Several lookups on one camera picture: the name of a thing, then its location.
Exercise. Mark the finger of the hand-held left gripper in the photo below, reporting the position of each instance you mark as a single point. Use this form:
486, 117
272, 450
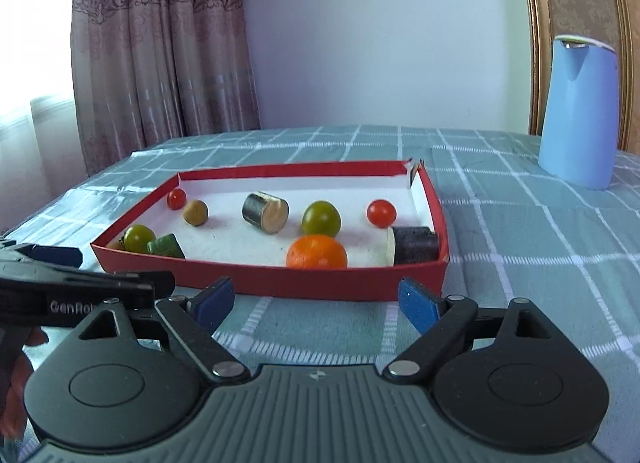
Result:
150, 280
55, 255

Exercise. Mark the person's left hand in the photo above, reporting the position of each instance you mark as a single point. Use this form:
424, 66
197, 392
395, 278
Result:
15, 393

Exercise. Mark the light blue kettle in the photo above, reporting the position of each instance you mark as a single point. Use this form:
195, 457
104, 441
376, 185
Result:
577, 118

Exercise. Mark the yellowish sugarcane piece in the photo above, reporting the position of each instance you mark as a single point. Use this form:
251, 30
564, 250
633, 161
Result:
262, 212

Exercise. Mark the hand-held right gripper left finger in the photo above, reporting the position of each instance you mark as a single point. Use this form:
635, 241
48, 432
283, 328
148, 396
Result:
215, 300

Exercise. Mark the green cucumber piece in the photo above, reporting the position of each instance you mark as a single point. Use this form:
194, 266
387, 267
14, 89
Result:
167, 247

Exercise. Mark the pink patterned curtain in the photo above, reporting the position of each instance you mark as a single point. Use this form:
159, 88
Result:
160, 43

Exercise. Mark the white sheer curtain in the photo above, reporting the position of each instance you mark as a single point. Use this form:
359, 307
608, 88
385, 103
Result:
45, 153

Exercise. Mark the olive brown small fruit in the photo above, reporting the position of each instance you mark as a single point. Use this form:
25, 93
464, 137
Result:
116, 245

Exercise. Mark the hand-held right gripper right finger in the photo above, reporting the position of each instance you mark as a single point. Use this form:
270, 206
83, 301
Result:
420, 308

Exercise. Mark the green cherry tomato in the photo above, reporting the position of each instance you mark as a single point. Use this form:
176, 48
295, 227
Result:
138, 238

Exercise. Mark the orange tangerine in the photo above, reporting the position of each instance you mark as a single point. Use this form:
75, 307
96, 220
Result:
316, 253

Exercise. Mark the red cardboard box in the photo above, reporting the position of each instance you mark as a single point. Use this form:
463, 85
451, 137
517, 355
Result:
300, 285

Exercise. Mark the small red cherry tomato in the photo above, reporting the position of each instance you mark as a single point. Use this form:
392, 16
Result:
176, 199

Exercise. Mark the large green tomato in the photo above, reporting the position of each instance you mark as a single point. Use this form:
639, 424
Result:
321, 219

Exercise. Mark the dark eggplant piece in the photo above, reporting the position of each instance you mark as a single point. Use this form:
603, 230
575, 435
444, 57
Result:
415, 244

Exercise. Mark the tan round longan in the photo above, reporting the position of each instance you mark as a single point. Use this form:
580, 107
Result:
195, 213

